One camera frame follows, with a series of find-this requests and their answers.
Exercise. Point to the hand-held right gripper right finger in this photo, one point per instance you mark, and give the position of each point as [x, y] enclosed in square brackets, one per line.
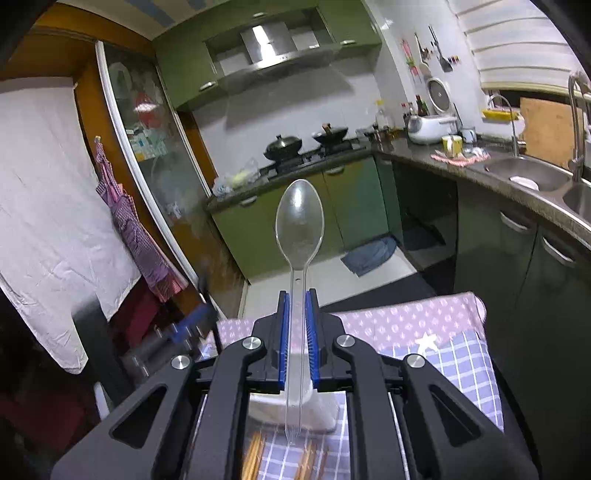
[313, 341]

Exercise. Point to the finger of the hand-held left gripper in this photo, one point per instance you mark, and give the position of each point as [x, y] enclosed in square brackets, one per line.
[206, 286]
[197, 323]

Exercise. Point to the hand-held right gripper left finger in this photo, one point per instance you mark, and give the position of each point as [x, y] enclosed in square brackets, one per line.
[284, 341]

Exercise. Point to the white utensil holder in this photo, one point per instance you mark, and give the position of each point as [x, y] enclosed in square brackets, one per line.
[323, 410]

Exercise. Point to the clear plastic spoon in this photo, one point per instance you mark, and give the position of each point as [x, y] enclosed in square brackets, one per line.
[299, 217]

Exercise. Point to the wooden chopstick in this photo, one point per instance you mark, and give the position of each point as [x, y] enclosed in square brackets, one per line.
[323, 466]
[314, 464]
[304, 464]
[252, 457]

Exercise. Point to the dark red chair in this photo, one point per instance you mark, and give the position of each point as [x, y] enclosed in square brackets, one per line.
[136, 314]

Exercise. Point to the black chair back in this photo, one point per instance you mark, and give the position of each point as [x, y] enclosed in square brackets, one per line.
[104, 350]

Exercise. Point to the purple dotted cloth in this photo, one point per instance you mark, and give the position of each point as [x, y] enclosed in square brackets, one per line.
[392, 323]

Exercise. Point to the purple checked apron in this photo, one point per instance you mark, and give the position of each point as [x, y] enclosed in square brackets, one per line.
[131, 230]

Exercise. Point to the blue floor mat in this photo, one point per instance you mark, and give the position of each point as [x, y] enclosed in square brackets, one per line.
[369, 256]

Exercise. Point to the clear plastic bag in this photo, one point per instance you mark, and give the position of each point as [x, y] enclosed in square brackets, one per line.
[235, 180]

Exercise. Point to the green lower cabinet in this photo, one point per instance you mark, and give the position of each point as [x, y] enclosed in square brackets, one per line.
[351, 207]

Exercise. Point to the green cabinet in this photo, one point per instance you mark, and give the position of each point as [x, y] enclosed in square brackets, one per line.
[184, 69]
[351, 207]
[351, 23]

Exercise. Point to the glass sliding door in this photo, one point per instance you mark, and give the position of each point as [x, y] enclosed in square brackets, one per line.
[152, 152]

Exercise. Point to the blue checked tablecloth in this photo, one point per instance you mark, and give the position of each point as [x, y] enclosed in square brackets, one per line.
[461, 383]

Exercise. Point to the black lidded wok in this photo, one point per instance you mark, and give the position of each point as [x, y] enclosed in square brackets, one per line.
[282, 148]

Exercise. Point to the black gas stove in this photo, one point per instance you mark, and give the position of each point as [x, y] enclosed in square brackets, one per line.
[318, 154]

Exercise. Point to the white hanging sheet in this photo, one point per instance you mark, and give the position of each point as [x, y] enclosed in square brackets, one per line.
[51, 207]

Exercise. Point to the black open wok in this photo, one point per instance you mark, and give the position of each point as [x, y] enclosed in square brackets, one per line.
[330, 134]

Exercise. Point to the dark lower cabinet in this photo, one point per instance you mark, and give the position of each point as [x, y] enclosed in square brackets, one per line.
[498, 258]

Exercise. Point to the dark stone countertop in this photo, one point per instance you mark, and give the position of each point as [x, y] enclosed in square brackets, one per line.
[411, 150]

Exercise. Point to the green upper cabinet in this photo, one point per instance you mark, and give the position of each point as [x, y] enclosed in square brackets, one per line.
[184, 69]
[351, 23]

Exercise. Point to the pink cloth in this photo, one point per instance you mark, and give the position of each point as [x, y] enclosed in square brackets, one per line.
[457, 160]

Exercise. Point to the clear oil bottle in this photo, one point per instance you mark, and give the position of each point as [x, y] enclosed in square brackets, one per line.
[383, 117]

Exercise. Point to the yellow mug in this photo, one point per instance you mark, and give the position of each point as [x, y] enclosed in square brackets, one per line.
[451, 146]

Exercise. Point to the steel range hood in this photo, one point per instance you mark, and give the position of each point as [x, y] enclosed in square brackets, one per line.
[272, 50]

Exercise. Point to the white rice cooker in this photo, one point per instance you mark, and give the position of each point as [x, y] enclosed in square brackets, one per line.
[431, 127]

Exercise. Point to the white mug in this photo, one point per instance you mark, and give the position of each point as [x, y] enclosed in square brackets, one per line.
[468, 135]

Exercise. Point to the dark sauce bottle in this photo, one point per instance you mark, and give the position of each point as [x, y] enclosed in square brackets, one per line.
[421, 106]

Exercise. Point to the white bowl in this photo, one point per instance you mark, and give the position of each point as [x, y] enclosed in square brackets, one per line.
[524, 183]

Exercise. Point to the steel sink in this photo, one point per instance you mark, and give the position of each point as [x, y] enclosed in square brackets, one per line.
[545, 173]

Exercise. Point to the curved steel faucet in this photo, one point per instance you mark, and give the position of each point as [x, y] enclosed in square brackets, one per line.
[513, 129]

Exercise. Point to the yellow faucet rack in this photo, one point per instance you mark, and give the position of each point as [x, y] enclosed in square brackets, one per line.
[501, 114]

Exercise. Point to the black spatula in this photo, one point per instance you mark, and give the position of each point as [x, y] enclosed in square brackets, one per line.
[444, 57]

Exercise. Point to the wooden cutting board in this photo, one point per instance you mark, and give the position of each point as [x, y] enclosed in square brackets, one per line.
[549, 134]

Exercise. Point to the tall steel faucet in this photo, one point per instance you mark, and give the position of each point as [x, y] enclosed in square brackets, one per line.
[576, 138]

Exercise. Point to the white window blind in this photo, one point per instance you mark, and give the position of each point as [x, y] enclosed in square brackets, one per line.
[512, 41]

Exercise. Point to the pink wall hanger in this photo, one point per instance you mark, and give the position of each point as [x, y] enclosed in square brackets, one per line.
[412, 60]

